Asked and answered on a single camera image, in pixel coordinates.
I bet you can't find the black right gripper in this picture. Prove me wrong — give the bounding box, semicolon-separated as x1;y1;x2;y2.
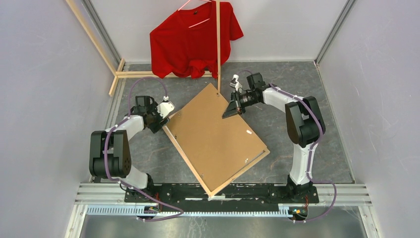
222;91;258;119

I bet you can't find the brown cardboard backing board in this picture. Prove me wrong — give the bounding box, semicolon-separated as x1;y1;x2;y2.
165;82;268;193

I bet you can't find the light wooden picture frame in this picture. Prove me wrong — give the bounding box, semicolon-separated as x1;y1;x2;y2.
162;112;271;198

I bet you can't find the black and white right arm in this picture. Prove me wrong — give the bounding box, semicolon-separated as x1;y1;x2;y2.
222;73;325;202

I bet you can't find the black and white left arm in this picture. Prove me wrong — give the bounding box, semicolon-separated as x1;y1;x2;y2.
89;96;175;202

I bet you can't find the wooden clothes rack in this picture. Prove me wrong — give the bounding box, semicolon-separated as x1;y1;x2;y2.
66;0;221;97

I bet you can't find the red t-shirt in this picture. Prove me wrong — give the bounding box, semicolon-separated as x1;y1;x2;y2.
150;1;244;79

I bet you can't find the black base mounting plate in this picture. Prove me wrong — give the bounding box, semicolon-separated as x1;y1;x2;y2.
144;183;319;206

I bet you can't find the pink clothes hanger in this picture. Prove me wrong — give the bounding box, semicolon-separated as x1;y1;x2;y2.
175;0;213;29

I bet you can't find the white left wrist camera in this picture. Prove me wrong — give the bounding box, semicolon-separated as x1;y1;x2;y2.
157;96;175;119

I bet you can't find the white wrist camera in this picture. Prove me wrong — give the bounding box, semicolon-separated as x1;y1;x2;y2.
229;74;243;93
157;96;175;119

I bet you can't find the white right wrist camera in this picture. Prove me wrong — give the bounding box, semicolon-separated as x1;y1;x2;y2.
229;74;243;93

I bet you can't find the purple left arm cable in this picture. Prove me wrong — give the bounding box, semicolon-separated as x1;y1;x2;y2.
103;76;185;223

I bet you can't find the aluminium rail frame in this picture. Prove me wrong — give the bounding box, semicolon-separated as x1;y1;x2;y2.
65;183;380;238

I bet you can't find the left aluminium corner post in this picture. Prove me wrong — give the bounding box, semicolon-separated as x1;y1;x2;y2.
82;0;121;66

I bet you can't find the aluminium corner post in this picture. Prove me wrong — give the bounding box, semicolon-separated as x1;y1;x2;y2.
314;0;357;67
82;0;121;66

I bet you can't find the right aluminium corner post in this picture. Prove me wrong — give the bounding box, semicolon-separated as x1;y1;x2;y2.
314;0;357;67

